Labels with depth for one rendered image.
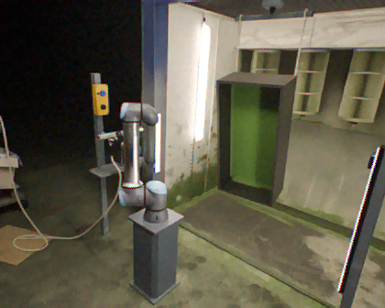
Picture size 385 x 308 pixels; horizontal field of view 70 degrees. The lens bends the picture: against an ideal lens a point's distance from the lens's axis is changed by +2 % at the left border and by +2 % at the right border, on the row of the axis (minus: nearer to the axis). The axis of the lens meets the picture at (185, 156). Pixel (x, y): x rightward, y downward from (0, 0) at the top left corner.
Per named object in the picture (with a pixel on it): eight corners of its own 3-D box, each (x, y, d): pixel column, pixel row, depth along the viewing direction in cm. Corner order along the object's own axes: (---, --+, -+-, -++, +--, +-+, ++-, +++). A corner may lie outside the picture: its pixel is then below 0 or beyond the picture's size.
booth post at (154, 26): (142, 219, 319) (140, -2, 246) (153, 213, 332) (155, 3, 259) (152, 225, 308) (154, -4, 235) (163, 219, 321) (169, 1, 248)
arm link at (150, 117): (159, 100, 187) (156, 159, 239) (141, 99, 185) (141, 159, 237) (160, 111, 180) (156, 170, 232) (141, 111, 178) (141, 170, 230)
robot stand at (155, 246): (153, 305, 207) (155, 233, 186) (128, 284, 226) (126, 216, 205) (181, 282, 229) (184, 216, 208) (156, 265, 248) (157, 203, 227)
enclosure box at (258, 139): (232, 174, 323) (234, 71, 266) (282, 189, 291) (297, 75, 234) (217, 189, 299) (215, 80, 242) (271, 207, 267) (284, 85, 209)
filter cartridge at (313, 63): (299, 124, 315) (313, 47, 288) (280, 118, 348) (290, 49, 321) (324, 123, 325) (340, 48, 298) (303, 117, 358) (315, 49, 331)
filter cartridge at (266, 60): (271, 112, 387) (280, 49, 358) (274, 117, 353) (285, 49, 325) (246, 110, 393) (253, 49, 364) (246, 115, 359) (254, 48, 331)
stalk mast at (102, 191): (105, 232, 292) (96, 72, 240) (108, 234, 289) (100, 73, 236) (100, 234, 288) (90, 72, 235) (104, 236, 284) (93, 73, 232)
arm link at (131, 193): (143, 209, 194) (143, 103, 178) (118, 210, 191) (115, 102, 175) (143, 201, 208) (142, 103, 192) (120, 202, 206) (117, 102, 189)
